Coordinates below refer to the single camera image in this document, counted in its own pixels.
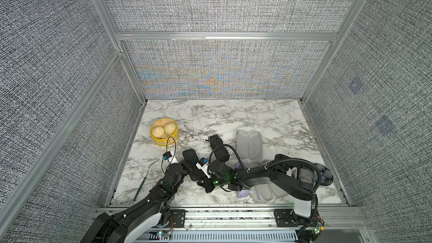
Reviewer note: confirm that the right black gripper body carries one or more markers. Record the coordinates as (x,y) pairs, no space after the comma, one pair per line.
(210,183)

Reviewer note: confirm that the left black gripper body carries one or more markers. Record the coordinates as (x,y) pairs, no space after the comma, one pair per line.
(185,171)

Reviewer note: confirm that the grey zippered case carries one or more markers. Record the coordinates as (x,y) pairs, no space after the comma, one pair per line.
(191,159)

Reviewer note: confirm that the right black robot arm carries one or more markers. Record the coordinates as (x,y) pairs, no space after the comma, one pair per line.
(297,177)

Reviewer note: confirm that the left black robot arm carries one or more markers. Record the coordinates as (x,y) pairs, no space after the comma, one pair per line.
(127,225)

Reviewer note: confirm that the black folded umbrella centre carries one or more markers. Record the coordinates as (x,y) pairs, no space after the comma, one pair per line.
(219,151)

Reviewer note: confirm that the purple folded umbrella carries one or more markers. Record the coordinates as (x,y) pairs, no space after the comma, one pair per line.
(245,192)

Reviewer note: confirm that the grey open case back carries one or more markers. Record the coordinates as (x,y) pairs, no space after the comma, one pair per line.
(249,145)

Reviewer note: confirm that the grey open case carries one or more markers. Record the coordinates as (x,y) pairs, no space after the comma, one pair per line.
(249,145)
(269,193)

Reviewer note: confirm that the yellow bamboo steamer basket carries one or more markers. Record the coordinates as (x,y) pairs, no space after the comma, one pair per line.
(166,140)

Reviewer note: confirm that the left steamed bun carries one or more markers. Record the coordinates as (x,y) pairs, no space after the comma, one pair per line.
(158,132)

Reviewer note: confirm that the steamed bun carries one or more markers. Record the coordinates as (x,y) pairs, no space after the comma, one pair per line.
(170,128)
(158,132)

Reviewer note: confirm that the right steamed bun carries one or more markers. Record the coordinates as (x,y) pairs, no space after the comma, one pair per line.
(170,128)

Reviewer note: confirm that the grey open case right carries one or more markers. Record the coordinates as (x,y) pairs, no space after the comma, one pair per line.
(269,193)

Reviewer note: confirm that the dark round flower dish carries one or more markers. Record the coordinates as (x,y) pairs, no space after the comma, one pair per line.
(326,175)

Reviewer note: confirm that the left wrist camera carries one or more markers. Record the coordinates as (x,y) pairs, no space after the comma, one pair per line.
(169,157)

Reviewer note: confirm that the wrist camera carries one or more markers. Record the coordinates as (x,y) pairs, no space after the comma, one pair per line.
(169,157)
(203,165)

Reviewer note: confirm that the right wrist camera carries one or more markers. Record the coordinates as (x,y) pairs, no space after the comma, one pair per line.
(203,165)

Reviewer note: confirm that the green handled tool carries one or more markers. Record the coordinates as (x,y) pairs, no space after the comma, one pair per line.
(143,181)

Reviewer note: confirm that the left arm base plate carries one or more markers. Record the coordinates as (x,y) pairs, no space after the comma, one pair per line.
(173,219)

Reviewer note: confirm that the aluminium front rail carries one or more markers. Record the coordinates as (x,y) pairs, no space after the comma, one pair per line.
(260,216)

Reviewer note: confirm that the white vented cable tray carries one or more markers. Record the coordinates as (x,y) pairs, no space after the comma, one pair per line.
(256,236)

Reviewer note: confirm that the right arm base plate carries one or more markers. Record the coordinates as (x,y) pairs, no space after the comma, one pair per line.
(284,218)

